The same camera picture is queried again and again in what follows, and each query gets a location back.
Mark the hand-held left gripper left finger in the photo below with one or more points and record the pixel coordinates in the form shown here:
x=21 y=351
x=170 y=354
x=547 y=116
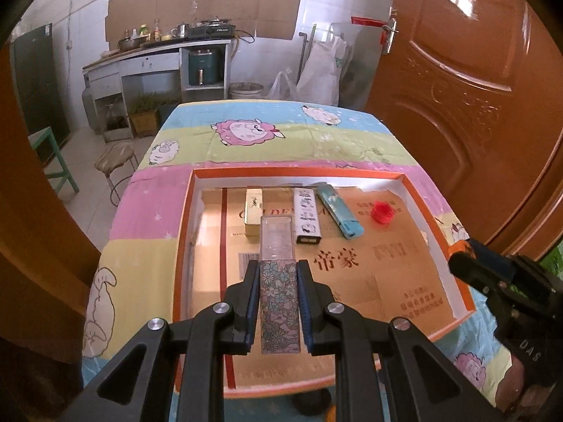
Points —
x=251 y=299

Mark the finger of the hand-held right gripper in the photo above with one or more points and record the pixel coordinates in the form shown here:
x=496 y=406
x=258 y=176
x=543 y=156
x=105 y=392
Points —
x=479 y=279
x=492 y=257

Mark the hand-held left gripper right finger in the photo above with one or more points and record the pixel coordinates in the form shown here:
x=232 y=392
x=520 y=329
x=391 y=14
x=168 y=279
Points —
x=304 y=303

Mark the clear floral box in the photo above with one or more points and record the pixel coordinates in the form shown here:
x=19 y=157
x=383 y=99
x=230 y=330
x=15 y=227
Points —
x=278 y=299

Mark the orange-rimmed cardboard tray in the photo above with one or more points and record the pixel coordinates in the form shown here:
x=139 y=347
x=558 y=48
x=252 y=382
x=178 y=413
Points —
x=396 y=281

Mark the beige rectangular box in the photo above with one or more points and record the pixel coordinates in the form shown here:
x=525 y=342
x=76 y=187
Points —
x=253 y=213

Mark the white patterned rectangular box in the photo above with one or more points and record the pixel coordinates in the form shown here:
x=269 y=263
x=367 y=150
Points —
x=306 y=217

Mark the red bottle cap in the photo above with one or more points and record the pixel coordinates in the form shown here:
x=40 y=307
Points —
x=381 y=212

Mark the green printed box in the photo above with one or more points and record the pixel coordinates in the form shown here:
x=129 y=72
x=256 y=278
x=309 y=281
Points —
x=555 y=261

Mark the black bottle cap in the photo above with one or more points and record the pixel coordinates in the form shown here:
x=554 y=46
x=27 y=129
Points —
x=312 y=402

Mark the brown wooden door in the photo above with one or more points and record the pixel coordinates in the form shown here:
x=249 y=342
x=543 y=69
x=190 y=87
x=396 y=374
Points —
x=462 y=96

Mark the cartoon sheep printed tablecloth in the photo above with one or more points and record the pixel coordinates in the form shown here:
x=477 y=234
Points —
x=184 y=140

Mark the round stool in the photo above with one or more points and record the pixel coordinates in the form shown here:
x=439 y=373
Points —
x=115 y=158

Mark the dark planter box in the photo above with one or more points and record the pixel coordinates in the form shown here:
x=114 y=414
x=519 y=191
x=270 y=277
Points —
x=167 y=113

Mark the yellow planter box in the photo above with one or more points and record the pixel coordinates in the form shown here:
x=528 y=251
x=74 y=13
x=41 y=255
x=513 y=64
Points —
x=143 y=121

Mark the white bucket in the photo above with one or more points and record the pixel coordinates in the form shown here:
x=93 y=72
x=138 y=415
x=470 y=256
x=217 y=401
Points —
x=246 y=90

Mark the clear plastic bag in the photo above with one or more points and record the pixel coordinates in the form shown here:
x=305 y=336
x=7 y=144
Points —
x=281 y=85

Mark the white woven sack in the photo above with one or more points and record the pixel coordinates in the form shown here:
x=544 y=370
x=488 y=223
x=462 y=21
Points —
x=321 y=70

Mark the green air fryer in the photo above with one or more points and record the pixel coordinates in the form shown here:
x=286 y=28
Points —
x=203 y=68

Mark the green chair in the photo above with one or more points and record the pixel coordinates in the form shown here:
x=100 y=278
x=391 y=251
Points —
x=48 y=158

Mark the grey gas cylinder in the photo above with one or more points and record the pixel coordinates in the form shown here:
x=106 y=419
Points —
x=90 y=105

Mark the white kitchen counter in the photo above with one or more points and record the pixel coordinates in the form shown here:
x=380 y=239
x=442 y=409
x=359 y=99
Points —
x=145 y=63

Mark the red ribbon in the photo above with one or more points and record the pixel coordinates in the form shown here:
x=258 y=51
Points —
x=367 y=21

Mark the black gas stove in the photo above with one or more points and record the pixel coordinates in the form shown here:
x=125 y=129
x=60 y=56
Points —
x=211 y=28

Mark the metal kettle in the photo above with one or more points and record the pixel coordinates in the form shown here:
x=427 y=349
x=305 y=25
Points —
x=180 y=30

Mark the metal bowl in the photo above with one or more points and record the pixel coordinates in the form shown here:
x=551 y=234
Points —
x=132 y=43

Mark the glass bottle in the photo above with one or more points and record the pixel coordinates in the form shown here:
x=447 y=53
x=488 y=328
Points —
x=156 y=30

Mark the dark cabinet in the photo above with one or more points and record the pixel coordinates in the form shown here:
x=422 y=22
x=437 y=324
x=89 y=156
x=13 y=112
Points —
x=39 y=79

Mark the wooden door frame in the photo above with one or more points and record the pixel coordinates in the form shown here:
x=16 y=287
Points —
x=39 y=237

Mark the cardboard sheets on wall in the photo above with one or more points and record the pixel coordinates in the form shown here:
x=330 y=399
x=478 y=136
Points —
x=202 y=0

